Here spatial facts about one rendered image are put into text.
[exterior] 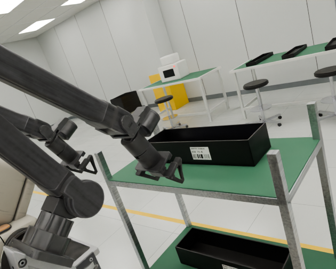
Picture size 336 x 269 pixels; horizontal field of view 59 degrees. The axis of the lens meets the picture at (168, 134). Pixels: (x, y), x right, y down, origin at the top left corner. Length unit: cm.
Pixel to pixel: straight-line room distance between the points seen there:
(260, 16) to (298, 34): 76
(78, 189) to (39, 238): 11
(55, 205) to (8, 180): 14
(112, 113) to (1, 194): 29
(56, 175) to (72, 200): 6
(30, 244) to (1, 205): 14
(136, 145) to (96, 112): 14
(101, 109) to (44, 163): 17
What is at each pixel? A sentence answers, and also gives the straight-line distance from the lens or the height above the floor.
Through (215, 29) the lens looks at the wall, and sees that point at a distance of 648.
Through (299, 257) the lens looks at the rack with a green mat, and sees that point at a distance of 111.
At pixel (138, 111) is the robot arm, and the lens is 80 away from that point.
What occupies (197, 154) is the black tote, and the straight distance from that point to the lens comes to 130.
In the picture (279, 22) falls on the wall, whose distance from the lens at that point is 596.
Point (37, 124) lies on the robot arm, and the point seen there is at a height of 136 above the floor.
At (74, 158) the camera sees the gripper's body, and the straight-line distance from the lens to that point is 115.
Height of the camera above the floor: 148
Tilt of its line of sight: 16 degrees down
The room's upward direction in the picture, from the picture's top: 18 degrees counter-clockwise
